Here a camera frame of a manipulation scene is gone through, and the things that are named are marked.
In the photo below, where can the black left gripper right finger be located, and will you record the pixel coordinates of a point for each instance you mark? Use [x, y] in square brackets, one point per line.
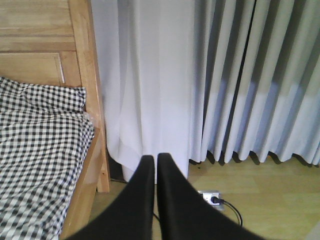
[185, 215]

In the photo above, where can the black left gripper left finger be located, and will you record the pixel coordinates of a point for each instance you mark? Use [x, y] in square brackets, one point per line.
[130, 215]

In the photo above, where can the white floor power socket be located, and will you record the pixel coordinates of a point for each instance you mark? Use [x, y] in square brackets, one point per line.
[213, 198]

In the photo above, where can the black white checkered bedding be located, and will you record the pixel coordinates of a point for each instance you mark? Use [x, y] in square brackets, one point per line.
[45, 135]

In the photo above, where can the grey pleated curtain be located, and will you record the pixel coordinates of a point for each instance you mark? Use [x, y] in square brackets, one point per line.
[257, 79]

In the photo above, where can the white sheer curtain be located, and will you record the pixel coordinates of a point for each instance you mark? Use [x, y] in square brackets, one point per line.
[145, 60]

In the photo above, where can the wooden bed frame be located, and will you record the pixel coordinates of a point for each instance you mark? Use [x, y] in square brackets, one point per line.
[52, 42]

